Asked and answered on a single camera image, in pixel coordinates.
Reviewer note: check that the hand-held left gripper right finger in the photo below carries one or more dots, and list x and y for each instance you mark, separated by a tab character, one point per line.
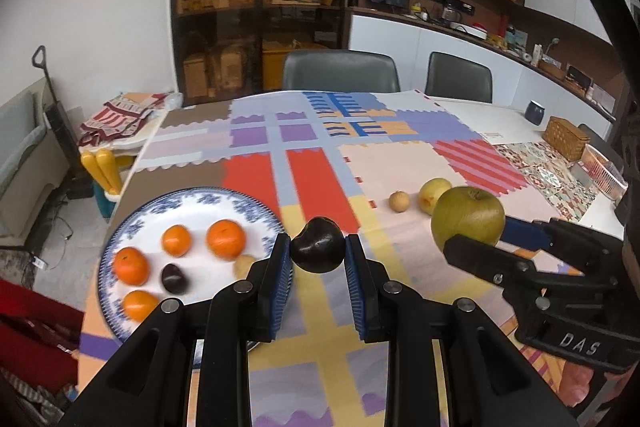
357	287

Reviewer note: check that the blue rimmed white plate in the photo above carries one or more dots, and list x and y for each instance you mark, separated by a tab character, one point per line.
200	267

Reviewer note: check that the dark blue cup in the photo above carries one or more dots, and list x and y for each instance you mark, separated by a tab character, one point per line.
535	112

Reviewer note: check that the white patterned cloth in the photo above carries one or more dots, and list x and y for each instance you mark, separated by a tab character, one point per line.
35	399

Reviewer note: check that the grey dining chair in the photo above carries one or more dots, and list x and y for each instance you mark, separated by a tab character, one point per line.
457	77
340	69
595	134

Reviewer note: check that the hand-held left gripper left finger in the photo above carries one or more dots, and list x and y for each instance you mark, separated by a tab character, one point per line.
282	287

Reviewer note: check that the red and grey box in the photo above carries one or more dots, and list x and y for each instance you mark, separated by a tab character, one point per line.
580	171

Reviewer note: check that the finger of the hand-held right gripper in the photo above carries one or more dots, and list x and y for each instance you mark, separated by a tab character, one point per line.
525	234
490	262

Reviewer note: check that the white flat appliance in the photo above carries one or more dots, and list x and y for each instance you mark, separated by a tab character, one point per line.
470	30

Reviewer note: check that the folded striped cloth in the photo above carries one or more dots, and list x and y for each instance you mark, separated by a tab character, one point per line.
120	119

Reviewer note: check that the dark glass cabinet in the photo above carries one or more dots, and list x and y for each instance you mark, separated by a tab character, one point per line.
260	7

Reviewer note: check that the yellow apple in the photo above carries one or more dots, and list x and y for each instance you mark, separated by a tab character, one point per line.
434	194

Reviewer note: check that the black upright vacuum cleaner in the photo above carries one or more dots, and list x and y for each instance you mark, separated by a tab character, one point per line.
62	127

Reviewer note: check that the green apple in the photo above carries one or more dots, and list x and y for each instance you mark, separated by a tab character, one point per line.
467	217

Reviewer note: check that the person's right hand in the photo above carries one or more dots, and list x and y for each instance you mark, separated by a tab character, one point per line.
575	384

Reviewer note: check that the small tan round fruit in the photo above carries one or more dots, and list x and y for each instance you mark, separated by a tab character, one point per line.
400	201
243	266

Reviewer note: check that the orange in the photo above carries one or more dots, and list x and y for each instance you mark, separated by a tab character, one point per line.
140	305
226	239
176	240
131	265

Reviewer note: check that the colourful patchwork tablecloth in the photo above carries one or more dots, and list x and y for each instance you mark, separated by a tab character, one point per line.
310	177

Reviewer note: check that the grey sofa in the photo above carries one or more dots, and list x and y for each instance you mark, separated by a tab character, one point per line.
25	147

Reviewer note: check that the yellow stool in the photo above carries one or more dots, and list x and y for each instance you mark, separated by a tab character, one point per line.
102	169

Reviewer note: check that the glass kettle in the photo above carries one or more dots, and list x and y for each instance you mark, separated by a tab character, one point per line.
451	9

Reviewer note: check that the white floral tile tablecloth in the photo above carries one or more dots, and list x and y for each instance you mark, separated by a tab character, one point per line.
500	119

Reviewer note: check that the dark purple plum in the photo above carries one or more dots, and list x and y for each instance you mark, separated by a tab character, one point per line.
317	247
173	278

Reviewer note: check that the wicker box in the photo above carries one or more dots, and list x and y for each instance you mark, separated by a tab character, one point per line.
565	137

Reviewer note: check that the wicker basket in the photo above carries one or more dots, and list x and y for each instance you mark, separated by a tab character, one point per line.
551	68

